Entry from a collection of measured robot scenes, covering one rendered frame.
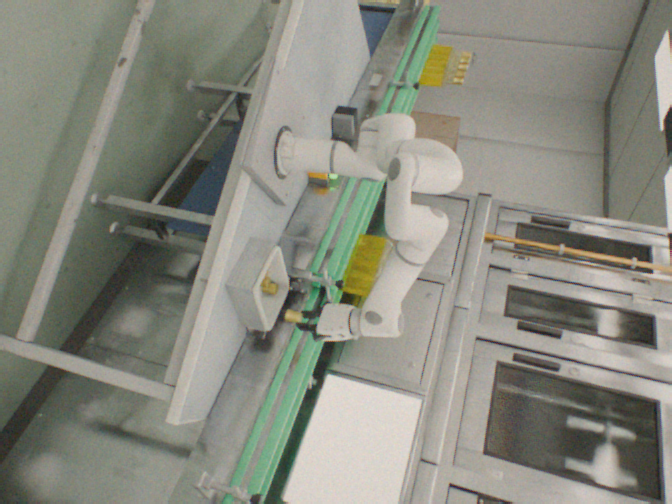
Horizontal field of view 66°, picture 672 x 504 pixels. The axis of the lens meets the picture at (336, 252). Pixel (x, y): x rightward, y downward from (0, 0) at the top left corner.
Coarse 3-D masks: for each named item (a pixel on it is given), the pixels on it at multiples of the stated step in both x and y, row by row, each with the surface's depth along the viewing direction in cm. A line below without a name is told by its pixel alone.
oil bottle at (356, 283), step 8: (344, 272) 177; (352, 272) 177; (344, 280) 175; (352, 280) 175; (360, 280) 175; (368, 280) 174; (376, 280) 174; (344, 288) 177; (352, 288) 175; (360, 288) 174; (368, 288) 173
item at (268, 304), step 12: (276, 252) 149; (276, 264) 154; (276, 276) 159; (252, 288) 140; (288, 288) 163; (264, 300) 160; (276, 300) 160; (264, 312) 158; (276, 312) 158; (264, 324) 150
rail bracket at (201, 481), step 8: (200, 472) 125; (192, 480) 135; (200, 480) 124; (208, 480) 125; (192, 488) 133; (200, 488) 124; (208, 488) 124; (216, 488) 124; (224, 488) 124; (232, 488) 119; (240, 488) 123; (200, 496) 132; (208, 496) 130; (232, 496) 122; (240, 496) 122; (248, 496) 122; (256, 496) 122
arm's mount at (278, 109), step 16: (272, 64) 139; (272, 80) 138; (288, 80) 149; (272, 96) 139; (288, 96) 151; (256, 112) 136; (272, 112) 141; (288, 112) 152; (304, 112) 166; (256, 128) 135; (272, 128) 143; (288, 128) 153; (256, 144) 134; (272, 144) 144; (240, 160) 133; (256, 160) 135; (272, 160) 146; (256, 176) 139; (272, 176) 147; (288, 176) 160; (272, 192) 151; (288, 192) 162
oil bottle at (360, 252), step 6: (354, 246) 184; (360, 246) 184; (354, 252) 182; (360, 252) 182; (366, 252) 182; (372, 252) 181; (378, 252) 181; (384, 252) 181; (360, 258) 181; (366, 258) 180; (372, 258) 180; (378, 258) 180; (384, 258) 180; (384, 264) 180
